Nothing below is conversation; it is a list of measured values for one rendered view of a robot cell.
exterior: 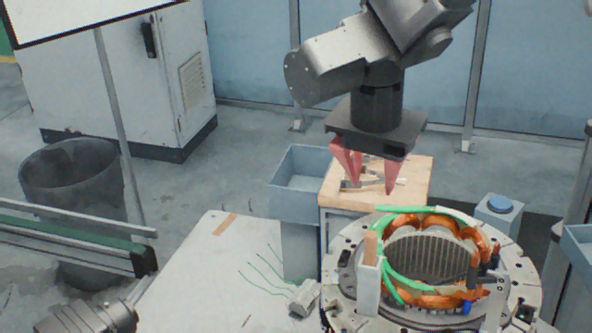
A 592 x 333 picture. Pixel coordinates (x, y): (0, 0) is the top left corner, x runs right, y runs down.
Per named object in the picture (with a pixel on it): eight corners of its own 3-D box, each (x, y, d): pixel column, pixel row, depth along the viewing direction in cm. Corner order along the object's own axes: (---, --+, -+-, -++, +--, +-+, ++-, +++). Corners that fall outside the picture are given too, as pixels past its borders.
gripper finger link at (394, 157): (398, 215, 64) (402, 148, 59) (339, 198, 67) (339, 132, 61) (416, 181, 69) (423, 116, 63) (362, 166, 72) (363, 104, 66)
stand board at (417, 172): (317, 205, 108) (317, 195, 107) (339, 154, 124) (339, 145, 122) (423, 220, 103) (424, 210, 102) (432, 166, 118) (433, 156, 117)
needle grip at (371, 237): (364, 272, 74) (365, 239, 71) (363, 263, 76) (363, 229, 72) (376, 271, 74) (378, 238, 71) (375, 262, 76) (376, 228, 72)
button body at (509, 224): (490, 317, 116) (511, 222, 103) (459, 302, 120) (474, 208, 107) (504, 298, 121) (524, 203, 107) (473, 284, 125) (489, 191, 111)
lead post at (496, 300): (498, 343, 73) (513, 277, 66) (477, 336, 74) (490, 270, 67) (500, 333, 74) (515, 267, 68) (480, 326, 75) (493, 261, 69)
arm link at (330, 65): (462, 32, 49) (412, -44, 51) (358, 69, 45) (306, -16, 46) (402, 97, 60) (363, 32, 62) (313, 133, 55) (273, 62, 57)
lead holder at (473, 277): (464, 289, 68) (467, 268, 66) (467, 266, 71) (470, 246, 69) (497, 295, 67) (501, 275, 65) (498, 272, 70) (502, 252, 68)
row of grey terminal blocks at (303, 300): (302, 324, 117) (302, 309, 115) (284, 314, 120) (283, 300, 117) (327, 294, 124) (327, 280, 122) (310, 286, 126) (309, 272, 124)
